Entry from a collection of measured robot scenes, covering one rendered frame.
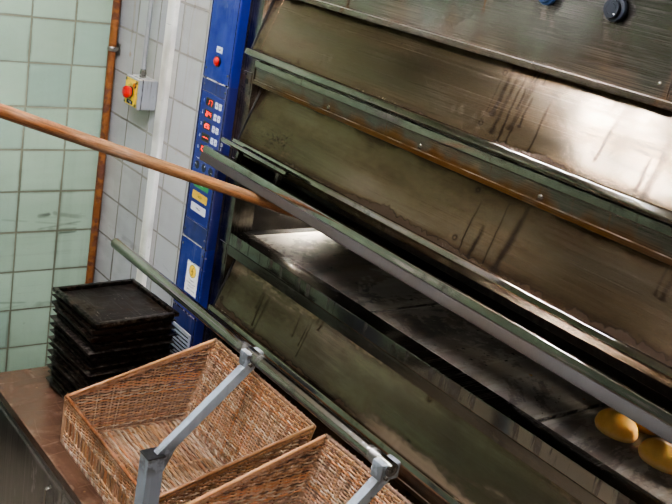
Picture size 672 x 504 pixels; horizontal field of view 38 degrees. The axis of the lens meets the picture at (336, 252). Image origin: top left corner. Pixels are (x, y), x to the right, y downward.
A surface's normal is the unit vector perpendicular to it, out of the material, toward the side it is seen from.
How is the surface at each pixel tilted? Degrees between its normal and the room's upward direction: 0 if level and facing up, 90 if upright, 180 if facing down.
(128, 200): 90
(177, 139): 90
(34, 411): 0
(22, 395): 0
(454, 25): 90
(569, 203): 90
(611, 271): 70
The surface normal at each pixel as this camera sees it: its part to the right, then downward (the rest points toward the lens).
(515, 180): -0.79, 0.06
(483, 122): -0.68, -0.26
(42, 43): 0.59, 0.36
